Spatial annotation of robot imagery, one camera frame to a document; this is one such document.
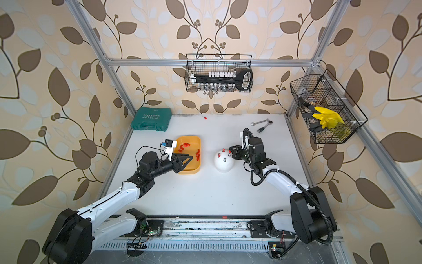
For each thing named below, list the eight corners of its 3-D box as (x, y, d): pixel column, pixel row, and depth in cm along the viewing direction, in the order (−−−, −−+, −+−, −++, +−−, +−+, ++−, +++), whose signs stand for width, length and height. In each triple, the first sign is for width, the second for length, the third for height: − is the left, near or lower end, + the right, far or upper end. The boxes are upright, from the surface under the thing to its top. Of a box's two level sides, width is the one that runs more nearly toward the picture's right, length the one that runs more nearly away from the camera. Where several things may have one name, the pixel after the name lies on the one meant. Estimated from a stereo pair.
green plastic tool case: (132, 132, 114) (128, 126, 109) (140, 112, 127) (138, 106, 122) (167, 132, 114) (165, 126, 109) (172, 112, 126) (170, 106, 122)
